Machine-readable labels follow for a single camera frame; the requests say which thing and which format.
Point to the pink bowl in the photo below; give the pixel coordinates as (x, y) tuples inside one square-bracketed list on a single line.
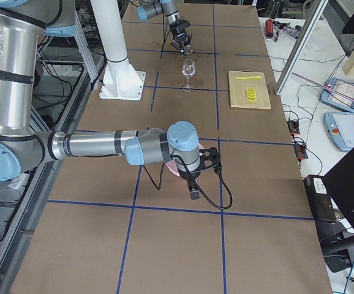
[(172, 167)]

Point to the black box on desk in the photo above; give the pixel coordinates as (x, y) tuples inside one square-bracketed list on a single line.
[(319, 200)]

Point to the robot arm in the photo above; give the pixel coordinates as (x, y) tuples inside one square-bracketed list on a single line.
[(168, 9), (21, 149)]

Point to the blue teach pendant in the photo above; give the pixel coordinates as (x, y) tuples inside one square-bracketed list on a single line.
[(335, 100), (340, 127)]

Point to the clear wine glass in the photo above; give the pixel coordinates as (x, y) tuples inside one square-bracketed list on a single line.
[(188, 70)]

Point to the black camera bracket wrist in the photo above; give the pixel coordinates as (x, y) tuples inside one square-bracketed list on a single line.
[(210, 158)]

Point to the bamboo cutting board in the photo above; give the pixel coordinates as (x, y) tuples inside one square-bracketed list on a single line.
[(238, 95)]

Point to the aluminium frame post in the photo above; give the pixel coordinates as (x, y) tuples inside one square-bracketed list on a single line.
[(308, 27)]

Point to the steel cocktail jigger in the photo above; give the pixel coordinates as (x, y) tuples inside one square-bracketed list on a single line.
[(188, 49)]

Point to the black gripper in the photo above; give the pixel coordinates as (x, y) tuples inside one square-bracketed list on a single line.
[(190, 176), (181, 37)]

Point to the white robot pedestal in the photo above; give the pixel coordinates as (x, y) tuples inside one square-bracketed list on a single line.
[(121, 81)]

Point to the red cylinder on desk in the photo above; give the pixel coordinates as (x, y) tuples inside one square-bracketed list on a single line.
[(269, 30)]

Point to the yellow plastic knife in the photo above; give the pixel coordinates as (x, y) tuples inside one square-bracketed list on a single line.
[(252, 77)]

